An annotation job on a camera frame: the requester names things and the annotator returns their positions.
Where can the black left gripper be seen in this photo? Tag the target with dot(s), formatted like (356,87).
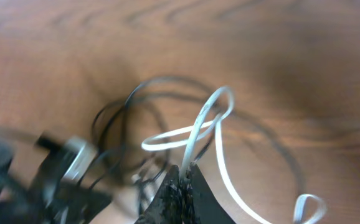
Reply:
(70,205)

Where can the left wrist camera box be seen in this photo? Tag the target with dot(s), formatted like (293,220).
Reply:
(68,160)

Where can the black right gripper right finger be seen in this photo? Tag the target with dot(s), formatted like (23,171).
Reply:
(202,206)

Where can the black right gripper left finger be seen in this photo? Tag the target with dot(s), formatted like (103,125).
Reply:
(166,207)

